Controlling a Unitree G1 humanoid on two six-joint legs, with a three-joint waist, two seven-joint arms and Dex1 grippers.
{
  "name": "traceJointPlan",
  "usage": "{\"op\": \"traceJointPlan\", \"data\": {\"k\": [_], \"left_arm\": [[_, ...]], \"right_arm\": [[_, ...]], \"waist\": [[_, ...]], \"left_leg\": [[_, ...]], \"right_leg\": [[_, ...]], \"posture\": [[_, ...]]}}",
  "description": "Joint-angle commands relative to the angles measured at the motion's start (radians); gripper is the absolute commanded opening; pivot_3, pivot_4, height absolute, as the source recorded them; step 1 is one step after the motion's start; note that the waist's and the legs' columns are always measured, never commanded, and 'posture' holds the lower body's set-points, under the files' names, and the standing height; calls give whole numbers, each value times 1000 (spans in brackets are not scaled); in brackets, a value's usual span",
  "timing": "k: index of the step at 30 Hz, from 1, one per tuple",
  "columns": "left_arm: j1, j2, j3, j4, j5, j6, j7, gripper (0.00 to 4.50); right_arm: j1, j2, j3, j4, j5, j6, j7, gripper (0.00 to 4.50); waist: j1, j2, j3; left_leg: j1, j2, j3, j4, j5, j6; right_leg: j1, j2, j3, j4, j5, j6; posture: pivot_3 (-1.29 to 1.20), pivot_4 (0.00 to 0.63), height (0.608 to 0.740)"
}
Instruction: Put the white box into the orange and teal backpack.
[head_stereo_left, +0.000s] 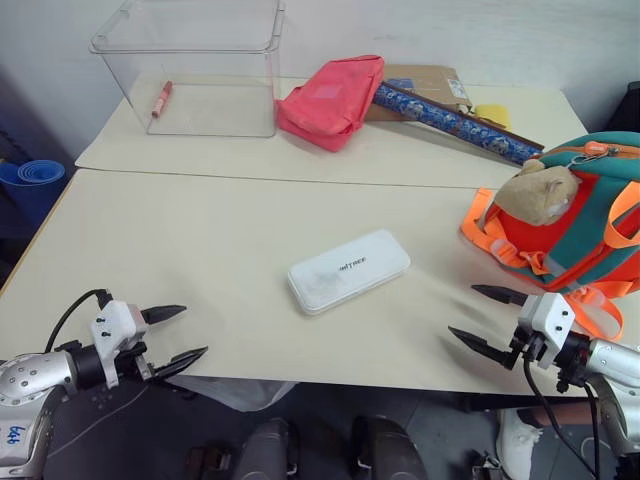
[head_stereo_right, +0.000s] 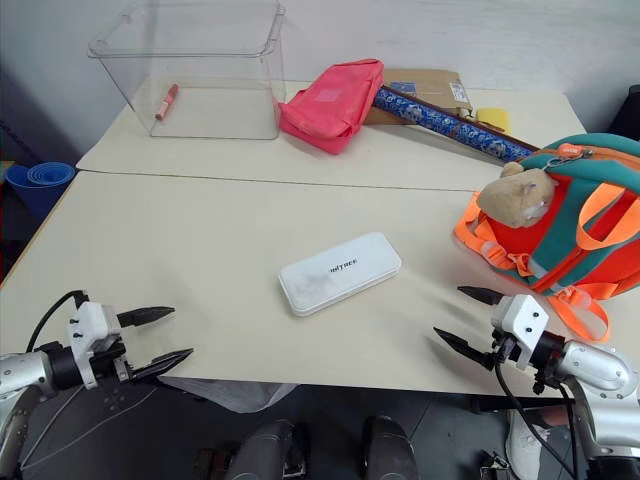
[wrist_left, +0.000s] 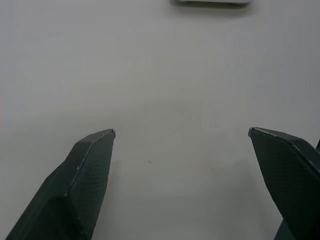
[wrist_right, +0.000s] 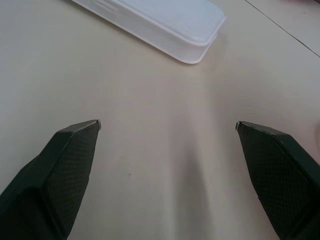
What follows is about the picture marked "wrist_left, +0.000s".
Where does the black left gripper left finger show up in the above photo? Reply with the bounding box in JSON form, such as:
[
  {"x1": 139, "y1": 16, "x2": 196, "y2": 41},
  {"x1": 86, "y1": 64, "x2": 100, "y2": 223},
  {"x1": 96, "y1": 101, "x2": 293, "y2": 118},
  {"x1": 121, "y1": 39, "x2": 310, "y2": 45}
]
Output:
[{"x1": 5, "y1": 128, "x2": 117, "y2": 240}]

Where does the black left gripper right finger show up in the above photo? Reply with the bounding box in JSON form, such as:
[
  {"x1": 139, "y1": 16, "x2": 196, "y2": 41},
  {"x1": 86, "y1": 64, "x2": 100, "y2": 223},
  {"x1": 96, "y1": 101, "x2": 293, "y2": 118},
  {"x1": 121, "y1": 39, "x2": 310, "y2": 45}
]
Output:
[{"x1": 248, "y1": 126, "x2": 320, "y2": 240}]

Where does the white object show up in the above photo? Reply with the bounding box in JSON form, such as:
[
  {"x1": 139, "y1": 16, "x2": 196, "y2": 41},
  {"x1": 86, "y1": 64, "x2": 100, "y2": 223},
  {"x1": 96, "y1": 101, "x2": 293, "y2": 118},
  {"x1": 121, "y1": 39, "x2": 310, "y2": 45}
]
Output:
[{"x1": 172, "y1": 0, "x2": 252, "y2": 8}]

